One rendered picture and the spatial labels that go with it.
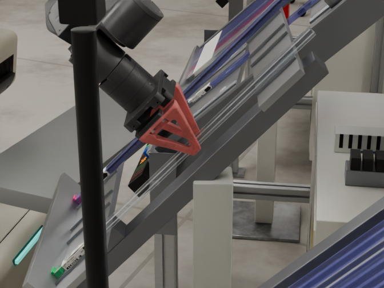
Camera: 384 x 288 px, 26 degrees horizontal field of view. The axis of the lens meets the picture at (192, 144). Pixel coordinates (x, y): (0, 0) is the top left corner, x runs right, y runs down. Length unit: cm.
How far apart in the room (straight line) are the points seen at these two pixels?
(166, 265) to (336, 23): 57
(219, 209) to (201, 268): 11
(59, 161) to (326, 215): 62
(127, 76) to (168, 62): 329
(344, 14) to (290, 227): 144
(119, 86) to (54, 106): 275
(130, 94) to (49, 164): 80
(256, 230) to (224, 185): 152
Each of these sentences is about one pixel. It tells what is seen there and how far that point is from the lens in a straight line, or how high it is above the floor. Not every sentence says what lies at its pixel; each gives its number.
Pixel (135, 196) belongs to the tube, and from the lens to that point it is 115.
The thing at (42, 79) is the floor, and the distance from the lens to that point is 416.
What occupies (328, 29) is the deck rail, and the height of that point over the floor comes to 99.
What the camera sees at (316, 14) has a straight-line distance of 155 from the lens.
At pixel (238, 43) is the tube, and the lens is 130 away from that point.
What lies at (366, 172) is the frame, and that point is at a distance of 171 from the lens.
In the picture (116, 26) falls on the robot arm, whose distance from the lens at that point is 105.
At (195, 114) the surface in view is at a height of 78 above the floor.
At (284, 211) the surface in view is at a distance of 287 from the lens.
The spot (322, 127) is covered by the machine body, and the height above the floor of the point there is 62.
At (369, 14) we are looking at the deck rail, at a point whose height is 102.
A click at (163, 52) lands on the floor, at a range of 450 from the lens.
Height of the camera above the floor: 139
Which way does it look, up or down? 24 degrees down
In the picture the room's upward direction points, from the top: straight up
